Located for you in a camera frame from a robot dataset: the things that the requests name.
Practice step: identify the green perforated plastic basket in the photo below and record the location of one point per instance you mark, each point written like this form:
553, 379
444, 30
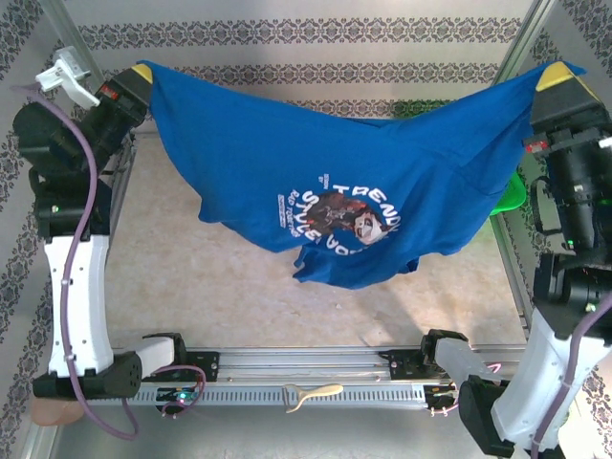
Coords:
510, 196

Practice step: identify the blue printed t-shirt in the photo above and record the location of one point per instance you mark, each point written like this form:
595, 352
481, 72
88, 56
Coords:
287, 158

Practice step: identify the pink translucent disc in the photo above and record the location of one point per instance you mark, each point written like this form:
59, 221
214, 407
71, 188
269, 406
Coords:
52, 415

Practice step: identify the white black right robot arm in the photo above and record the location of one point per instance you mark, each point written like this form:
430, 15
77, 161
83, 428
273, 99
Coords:
531, 397

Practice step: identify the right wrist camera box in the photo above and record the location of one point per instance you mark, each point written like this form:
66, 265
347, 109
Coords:
606, 143

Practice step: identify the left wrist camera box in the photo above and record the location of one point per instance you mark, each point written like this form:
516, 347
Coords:
64, 74

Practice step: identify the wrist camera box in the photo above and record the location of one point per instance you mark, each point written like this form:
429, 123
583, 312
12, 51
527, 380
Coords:
606, 143
64, 74

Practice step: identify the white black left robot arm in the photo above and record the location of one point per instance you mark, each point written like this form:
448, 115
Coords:
79, 296

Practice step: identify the small controller board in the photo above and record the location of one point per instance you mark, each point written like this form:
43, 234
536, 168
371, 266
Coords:
179, 395
442, 393

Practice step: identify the aluminium frame post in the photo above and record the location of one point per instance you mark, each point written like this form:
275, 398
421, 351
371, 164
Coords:
525, 38
68, 28

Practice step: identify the cream plastic peeler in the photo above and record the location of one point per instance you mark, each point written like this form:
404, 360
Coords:
320, 391

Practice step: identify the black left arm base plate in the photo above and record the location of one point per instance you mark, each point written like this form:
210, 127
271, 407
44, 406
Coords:
205, 365

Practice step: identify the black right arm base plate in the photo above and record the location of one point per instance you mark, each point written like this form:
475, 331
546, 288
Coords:
401, 365

